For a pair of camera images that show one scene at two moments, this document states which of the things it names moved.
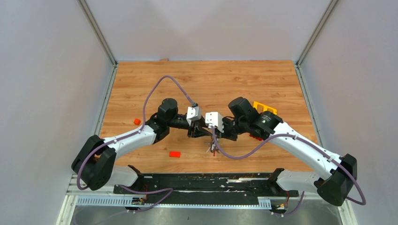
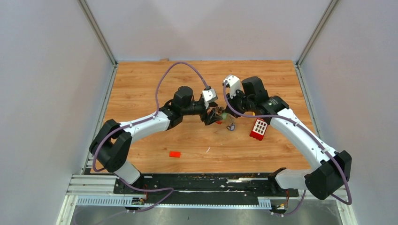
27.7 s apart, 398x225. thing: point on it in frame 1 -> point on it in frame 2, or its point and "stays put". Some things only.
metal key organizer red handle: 213,147 -> 219,110
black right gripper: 225,134 -> 231,102
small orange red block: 175,153 stays put
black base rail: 205,189 stays put
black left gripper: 199,131 -> 213,117
